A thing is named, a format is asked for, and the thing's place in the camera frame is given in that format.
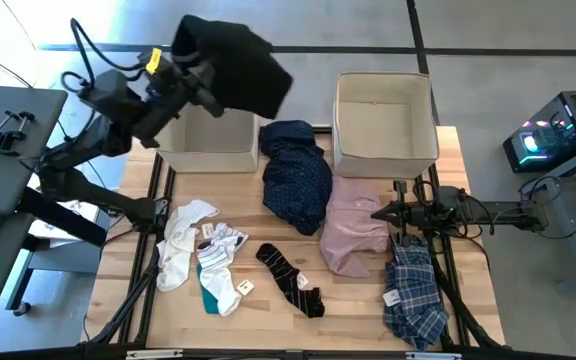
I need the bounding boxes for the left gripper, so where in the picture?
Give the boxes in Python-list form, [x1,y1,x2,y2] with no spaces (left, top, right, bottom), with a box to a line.
[130,47,227,149]

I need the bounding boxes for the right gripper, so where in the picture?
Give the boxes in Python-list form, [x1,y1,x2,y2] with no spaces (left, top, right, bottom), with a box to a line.
[370,179,439,241]

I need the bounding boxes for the pink shirt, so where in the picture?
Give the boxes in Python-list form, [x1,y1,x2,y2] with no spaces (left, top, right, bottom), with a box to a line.
[319,174,394,279]

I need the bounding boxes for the black garment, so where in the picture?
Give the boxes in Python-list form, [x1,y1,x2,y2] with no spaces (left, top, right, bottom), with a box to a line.
[170,13,294,121]

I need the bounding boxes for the blue plaid shirt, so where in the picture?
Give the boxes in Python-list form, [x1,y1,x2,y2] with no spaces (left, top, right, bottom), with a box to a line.
[382,233,450,352]

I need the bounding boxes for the navy dotted shirt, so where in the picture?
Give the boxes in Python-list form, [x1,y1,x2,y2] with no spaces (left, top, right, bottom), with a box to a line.
[259,119,334,237]

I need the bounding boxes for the black white-striped socks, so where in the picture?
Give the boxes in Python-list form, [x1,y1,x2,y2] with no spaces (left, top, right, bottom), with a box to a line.
[255,242,327,320]

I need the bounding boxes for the plain white socks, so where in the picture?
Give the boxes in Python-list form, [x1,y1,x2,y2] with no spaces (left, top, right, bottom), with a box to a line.
[155,198,221,294]

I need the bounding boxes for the white teal striped socks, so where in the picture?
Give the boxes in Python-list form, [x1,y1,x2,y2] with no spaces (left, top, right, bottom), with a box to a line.
[195,222,250,318]

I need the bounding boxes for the beige fabric bin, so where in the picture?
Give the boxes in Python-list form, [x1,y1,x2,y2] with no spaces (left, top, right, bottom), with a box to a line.
[155,102,261,175]
[331,71,440,180]

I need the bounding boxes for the yellow tape marker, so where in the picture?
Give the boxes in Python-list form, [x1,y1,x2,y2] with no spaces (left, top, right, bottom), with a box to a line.
[145,47,163,76]

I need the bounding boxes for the black clamp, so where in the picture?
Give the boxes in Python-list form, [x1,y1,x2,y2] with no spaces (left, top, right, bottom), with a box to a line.
[0,110,36,157]

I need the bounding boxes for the grey metal desk base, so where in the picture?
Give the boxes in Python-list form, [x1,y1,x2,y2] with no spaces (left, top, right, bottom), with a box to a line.
[5,239,102,317]

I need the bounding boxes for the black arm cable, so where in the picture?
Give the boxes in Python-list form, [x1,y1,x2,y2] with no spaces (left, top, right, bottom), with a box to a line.
[411,178,494,241]
[60,17,149,96]

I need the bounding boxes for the silver metal bracket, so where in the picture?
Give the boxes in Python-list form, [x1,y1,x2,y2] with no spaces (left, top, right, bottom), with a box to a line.
[406,351,463,360]
[126,349,184,360]

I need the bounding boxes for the grey metal desk frame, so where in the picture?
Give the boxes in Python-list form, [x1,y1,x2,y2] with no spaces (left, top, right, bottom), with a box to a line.
[520,137,576,294]

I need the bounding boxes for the black aluminium table frame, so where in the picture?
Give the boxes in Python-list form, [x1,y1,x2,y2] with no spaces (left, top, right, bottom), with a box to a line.
[0,124,576,360]

